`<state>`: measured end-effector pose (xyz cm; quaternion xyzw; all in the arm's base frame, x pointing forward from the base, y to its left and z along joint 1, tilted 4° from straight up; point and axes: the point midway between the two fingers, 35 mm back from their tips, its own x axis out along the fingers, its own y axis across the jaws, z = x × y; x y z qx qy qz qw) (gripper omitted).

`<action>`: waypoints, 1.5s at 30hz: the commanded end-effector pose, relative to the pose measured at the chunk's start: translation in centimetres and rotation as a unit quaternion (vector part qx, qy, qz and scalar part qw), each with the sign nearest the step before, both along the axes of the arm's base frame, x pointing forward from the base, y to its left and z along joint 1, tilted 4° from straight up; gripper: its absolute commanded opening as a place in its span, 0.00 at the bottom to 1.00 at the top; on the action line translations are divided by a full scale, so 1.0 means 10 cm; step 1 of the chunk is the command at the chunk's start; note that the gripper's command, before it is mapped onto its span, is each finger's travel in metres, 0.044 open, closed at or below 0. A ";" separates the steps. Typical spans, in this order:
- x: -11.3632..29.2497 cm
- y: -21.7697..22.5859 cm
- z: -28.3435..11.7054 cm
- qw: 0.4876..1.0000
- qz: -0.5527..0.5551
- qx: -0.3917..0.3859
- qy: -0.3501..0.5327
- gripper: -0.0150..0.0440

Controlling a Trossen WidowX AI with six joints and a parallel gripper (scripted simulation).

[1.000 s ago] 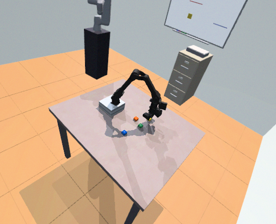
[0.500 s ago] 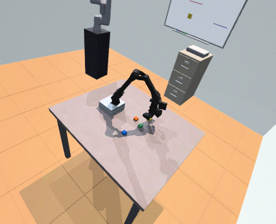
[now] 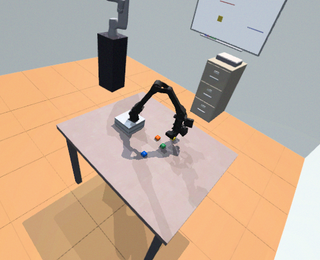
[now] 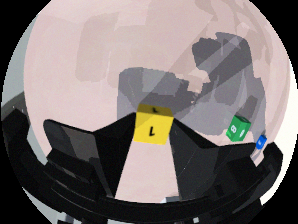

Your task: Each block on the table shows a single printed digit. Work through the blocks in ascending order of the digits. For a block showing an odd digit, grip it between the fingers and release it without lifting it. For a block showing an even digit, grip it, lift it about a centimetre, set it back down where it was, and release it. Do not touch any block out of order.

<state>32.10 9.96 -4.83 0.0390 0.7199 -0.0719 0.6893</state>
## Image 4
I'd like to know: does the blue block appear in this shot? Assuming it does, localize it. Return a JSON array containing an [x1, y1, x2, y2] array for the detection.
[[255, 135, 267, 149]]

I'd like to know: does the green block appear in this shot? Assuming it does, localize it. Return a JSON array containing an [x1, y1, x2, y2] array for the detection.
[[226, 116, 251, 141]]

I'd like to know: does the yellow block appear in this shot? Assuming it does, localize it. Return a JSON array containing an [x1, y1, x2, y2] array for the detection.
[[133, 104, 173, 144]]

